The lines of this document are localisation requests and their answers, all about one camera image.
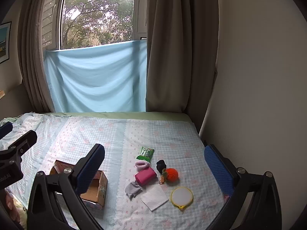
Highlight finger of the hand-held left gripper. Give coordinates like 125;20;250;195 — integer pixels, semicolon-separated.
0;130;37;162
0;122;13;139

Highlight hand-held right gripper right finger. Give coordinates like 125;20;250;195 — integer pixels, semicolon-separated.
204;144;282;230

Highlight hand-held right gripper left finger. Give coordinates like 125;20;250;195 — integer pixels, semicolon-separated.
27;144;106;230

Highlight cardboard box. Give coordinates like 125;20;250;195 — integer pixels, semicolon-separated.
49;160;108;209

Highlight grey cloth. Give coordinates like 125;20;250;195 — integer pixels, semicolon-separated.
125;182;143;199

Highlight yellow embroidery hoop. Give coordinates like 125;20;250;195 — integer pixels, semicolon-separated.
170;186;193;211

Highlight orange plush ball keychain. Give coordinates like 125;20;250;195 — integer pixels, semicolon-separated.
160;168;180;185

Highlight pink fluffy scrunchie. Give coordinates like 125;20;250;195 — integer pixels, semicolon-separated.
135;160;151;169

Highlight pink pouch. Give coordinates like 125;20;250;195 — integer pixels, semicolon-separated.
135;168;157;186

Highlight green wet wipes packet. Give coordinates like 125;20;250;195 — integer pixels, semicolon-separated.
136;146;155;161

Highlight black cloth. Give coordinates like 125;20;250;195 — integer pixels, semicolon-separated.
156;159;168;173

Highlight person's left hand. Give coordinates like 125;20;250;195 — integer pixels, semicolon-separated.
0;189;21;223

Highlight checked bow print bedsheet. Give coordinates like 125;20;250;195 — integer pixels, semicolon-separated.
0;114;231;230

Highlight brown curtain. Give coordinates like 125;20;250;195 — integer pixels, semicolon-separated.
17;0;69;113
146;0;219;135

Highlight white paper napkin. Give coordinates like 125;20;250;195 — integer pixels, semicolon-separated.
140;184;169;212

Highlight green mattress sheet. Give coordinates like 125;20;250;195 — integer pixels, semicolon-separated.
0;111;198;135

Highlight light blue cloth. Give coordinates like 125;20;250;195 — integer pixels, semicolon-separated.
44;39;148;113

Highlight window louvre shutter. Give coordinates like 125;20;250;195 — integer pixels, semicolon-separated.
42;0;58;48

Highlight trees outside window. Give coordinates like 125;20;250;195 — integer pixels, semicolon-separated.
61;0;136;49

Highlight wall poster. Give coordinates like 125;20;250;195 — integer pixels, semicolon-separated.
0;21;12;64

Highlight white window frame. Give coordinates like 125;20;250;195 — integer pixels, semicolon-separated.
42;0;147;51

